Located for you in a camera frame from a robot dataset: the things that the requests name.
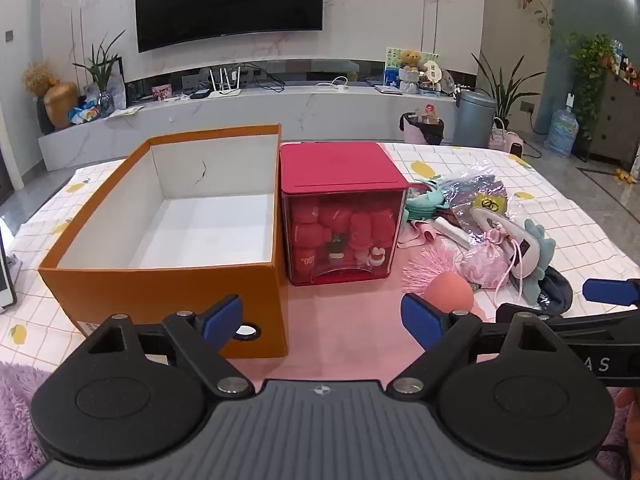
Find pink bag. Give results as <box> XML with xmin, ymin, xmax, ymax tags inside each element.
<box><xmin>490</xmin><ymin>117</ymin><xmax>523</xmax><ymax>153</ymax></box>

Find red storage box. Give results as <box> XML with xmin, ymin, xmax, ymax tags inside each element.
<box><xmin>279</xmin><ymin>141</ymin><xmax>410</xmax><ymax>287</ymax></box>

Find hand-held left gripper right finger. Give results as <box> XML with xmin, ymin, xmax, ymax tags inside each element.
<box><xmin>386</xmin><ymin>292</ymin><xmax>566</xmax><ymax>396</ymax></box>

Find pink satin pouch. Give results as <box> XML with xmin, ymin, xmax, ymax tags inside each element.
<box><xmin>460</xmin><ymin>230</ymin><xmax>516</xmax><ymax>289</ymax></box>

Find silver plastic bag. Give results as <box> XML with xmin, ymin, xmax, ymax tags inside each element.
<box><xmin>442</xmin><ymin>162</ymin><xmax>511</xmax><ymax>221</ymax></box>

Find white tablet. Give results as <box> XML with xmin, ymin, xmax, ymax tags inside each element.
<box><xmin>0</xmin><ymin>232</ymin><xmax>18</xmax><ymax>311</ymax></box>

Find green plant in glass vase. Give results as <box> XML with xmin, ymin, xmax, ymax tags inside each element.
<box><xmin>72</xmin><ymin>30</ymin><xmax>126</xmax><ymax>116</ymax></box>

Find blue water bottle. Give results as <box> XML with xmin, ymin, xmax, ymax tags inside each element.
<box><xmin>545</xmin><ymin>107</ymin><xmax>580</xmax><ymax>160</ymax></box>

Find marble television console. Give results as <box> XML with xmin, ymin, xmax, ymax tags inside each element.
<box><xmin>39</xmin><ymin>82</ymin><xmax>458</xmax><ymax>171</ymax></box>

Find coral sponge ball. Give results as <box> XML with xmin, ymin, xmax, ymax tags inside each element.
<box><xmin>424</xmin><ymin>274</ymin><xmax>475</xmax><ymax>313</ymax></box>

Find dark cap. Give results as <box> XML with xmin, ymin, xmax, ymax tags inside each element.
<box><xmin>537</xmin><ymin>266</ymin><xmax>575</xmax><ymax>313</ymax></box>

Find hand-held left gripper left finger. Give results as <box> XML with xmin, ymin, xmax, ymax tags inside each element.
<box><xmin>85</xmin><ymin>294</ymin><xmax>253</xmax><ymax>398</ymax></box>

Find pile of red plush toys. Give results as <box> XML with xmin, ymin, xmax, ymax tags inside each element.
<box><xmin>290</xmin><ymin>200</ymin><xmax>398</xmax><ymax>267</ymax></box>

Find person's right hand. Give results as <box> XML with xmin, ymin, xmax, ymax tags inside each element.
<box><xmin>615</xmin><ymin>387</ymin><xmax>640</xmax><ymax>461</ymax></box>

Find grey cabinet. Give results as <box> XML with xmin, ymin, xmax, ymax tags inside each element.
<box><xmin>575</xmin><ymin>67</ymin><xmax>640</xmax><ymax>166</ymax></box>

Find green ivy plant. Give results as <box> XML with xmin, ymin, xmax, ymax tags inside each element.
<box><xmin>562</xmin><ymin>32</ymin><xmax>616</xmax><ymax>141</ymax></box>

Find lemon print tablecloth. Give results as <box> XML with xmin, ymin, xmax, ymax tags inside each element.
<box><xmin>0</xmin><ymin>141</ymin><xmax>640</xmax><ymax>376</ymax></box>

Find orange cardboard box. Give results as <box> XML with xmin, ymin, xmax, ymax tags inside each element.
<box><xmin>39</xmin><ymin>124</ymin><xmax>290</xmax><ymax>360</ymax></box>

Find blue snack bags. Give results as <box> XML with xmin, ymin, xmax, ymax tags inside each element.
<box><xmin>67</xmin><ymin>100</ymin><xmax>103</xmax><ymax>126</ymax></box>

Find pink bin with black bag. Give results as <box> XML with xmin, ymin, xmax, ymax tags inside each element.
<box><xmin>400</xmin><ymin>105</ymin><xmax>446</xmax><ymax>146</ymax></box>

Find long-leaf potted plant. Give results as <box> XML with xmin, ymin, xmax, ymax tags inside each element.
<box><xmin>470</xmin><ymin>50</ymin><xmax>546</xmax><ymax>131</ymax></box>

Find black television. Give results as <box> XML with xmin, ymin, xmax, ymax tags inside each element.
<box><xmin>135</xmin><ymin>0</ymin><xmax>325</xmax><ymax>53</ymax></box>

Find light blue plush toy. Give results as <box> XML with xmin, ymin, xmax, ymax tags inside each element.
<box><xmin>515</xmin><ymin>219</ymin><xmax>557</xmax><ymax>303</ymax></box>

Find white plastic bag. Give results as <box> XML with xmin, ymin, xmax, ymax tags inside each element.
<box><xmin>107</xmin><ymin>72</ymin><xmax>128</xmax><ymax>111</ymax></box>

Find white router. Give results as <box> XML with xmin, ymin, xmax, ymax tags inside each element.
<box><xmin>207</xmin><ymin>65</ymin><xmax>242</xmax><ymax>98</ymax></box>

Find golden vase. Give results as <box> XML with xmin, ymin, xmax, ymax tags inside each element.
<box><xmin>44</xmin><ymin>81</ymin><xmax>81</xmax><ymax>130</ymax></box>

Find dried flowers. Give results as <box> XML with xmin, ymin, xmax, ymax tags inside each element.
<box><xmin>21</xmin><ymin>60</ymin><xmax>61</xmax><ymax>96</ymax></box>

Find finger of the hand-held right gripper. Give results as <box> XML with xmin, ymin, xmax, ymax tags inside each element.
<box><xmin>582</xmin><ymin>277</ymin><xmax>640</xmax><ymax>307</ymax></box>
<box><xmin>495</xmin><ymin>302</ymin><xmax>640</xmax><ymax>343</ymax></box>

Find pink table mat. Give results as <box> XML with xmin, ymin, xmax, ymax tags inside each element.
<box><xmin>235</xmin><ymin>142</ymin><xmax>506</xmax><ymax>396</ymax></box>

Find grey trash can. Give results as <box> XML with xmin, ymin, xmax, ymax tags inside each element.
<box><xmin>454</xmin><ymin>89</ymin><xmax>498</xmax><ymax>150</ymax></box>

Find pink pom-pom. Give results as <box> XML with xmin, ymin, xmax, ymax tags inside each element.
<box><xmin>402</xmin><ymin>245</ymin><xmax>468</xmax><ymax>293</ymax></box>

